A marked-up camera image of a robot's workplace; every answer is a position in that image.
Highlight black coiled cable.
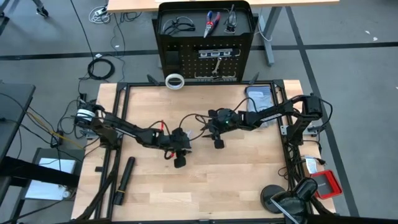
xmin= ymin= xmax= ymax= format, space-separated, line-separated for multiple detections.
xmin=86 ymin=58 xmax=115 ymax=81

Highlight black flashlight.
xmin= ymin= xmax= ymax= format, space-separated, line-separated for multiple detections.
xmin=112 ymin=156 xmax=136 ymax=206

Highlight red-blue handled pliers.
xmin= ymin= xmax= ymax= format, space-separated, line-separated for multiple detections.
xmin=203 ymin=11 xmax=221 ymax=39

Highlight black aluminium table frame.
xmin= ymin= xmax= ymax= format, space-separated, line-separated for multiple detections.
xmin=74 ymin=79 xmax=338 ymax=224

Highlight white power adapter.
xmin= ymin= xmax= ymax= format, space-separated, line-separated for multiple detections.
xmin=303 ymin=156 xmax=319 ymax=174

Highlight white cable bundle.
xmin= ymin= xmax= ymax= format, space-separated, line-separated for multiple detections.
xmin=88 ymin=4 xmax=112 ymax=25

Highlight black side table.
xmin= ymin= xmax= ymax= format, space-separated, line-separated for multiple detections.
xmin=9 ymin=147 xmax=86 ymax=224

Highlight black pegboard stand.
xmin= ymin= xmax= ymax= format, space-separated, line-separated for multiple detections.
xmin=154 ymin=0 xmax=259 ymax=83

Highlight red tray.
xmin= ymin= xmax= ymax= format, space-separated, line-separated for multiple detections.
xmin=310 ymin=169 xmax=344 ymax=200

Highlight clear safety glasses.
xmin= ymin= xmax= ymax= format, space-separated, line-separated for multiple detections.
xmin=223 ymin=3 xmax=239 ymax=34
xmin=162 ymin=17 xmax=197 ymax=35

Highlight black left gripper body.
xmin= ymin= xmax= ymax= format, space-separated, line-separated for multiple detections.
xmin=169 ymin=126 xmax=192 ymax=169

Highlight grey work glove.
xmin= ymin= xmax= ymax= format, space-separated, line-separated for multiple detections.
xmin=244 ymin=85 xmax=277 ymax=129

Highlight black desk lamp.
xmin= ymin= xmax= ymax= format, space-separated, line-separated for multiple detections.
xmin=260 ymin=177 xmax=320 ymax=224

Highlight grey chair leg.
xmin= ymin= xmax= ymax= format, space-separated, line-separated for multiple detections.
xmin=30 ymin=0 xmax=50 ymax=18

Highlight grey metal bracket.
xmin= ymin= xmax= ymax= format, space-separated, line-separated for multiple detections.
xmin=303 ymin=123 xmax=326 ymax=137
xmin=79 ymin=128 xmax=103 ymax=140

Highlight black spirit level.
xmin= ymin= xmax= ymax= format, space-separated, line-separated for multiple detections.
xmin=198 ymin=48 xmax=234 ymax=59

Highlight black desk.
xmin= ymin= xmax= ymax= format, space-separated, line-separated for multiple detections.
xmin=0 ymin=81 xmax=36 ymax=162

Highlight silver combination wrench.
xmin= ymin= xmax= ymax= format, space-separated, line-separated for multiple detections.
xmin=211 ymin=57 xmax=223 ymax=78

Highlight white panel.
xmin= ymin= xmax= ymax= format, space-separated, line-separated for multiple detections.
xmin=24 ymin=157 xmax=77 ymax=202

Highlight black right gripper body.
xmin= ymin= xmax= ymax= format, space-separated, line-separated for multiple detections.
xmin=207 ymin=108 xmax=239 ymax=150

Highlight wooden table grey legs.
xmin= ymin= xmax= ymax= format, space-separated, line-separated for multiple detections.
xmin=106 ymin=0 xmax=340 ymax=68

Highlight white tape roll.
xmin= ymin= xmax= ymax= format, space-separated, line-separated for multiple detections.
xmin=164 ymin=73 xmax=185 ymax=90

